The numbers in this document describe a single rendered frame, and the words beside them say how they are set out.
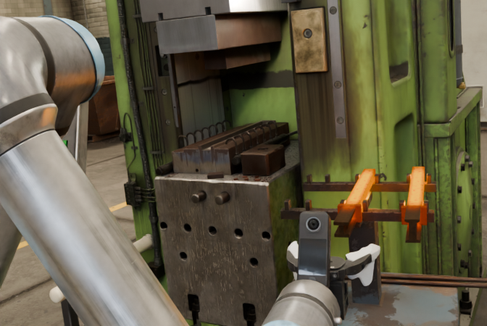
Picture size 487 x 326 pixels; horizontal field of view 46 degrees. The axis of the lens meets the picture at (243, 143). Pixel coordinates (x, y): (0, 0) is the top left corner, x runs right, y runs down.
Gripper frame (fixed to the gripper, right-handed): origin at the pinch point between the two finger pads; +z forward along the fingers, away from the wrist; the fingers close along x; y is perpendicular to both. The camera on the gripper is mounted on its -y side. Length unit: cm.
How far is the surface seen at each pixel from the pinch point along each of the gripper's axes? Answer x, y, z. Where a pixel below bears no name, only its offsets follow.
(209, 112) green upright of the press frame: -61, -11, 91
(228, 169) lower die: -41, 1, 54
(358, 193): 0.2, -0.9, 26.2
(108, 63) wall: -573, -6, 824
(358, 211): 1.8, -0.4, 15.4
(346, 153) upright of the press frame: -9, -1, 63
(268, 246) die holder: -28, 20, 46
